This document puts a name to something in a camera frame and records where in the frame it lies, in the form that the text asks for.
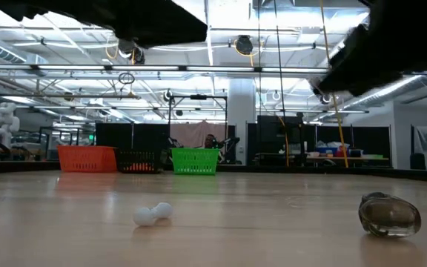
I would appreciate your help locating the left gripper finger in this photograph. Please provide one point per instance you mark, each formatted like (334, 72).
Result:
(172, 41)
(180, 29)

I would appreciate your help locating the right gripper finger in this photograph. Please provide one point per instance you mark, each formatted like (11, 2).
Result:
(347, 87)

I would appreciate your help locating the translucent smoky plastic skull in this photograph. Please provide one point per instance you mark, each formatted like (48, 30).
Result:
(389, 215)

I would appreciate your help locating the white plastic bone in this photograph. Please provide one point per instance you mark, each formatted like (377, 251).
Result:
(145, 217)

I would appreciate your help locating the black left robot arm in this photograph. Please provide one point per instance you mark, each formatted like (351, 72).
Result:
(50, 9)

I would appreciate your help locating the black background robot arm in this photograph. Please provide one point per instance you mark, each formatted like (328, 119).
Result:
(232, 142)

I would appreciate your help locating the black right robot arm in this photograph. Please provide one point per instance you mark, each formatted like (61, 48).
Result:
(417, 29)

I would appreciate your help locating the long ceiling light strip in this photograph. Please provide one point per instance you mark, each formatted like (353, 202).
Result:
(143, 68)

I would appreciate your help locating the black partition panel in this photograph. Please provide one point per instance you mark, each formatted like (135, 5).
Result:
(369, 139)
(273, 133)
(132, 137)

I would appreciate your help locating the wooden background table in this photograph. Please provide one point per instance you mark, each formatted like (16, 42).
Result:
(347, 158)

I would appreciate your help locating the pink cloth curtain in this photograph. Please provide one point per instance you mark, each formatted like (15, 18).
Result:
(195, 133)

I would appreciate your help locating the person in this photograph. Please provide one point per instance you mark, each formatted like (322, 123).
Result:
(210, 141)

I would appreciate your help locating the black plastic basket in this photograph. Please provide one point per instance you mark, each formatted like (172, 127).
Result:
(137, 157)

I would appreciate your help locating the green plastic basket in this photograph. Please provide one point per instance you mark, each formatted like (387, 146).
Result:
(195, 161)

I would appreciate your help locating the orange plastic basket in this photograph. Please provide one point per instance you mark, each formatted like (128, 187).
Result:
(87, 159)

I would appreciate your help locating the black metal rig frame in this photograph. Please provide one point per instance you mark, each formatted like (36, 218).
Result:
(198, 97)

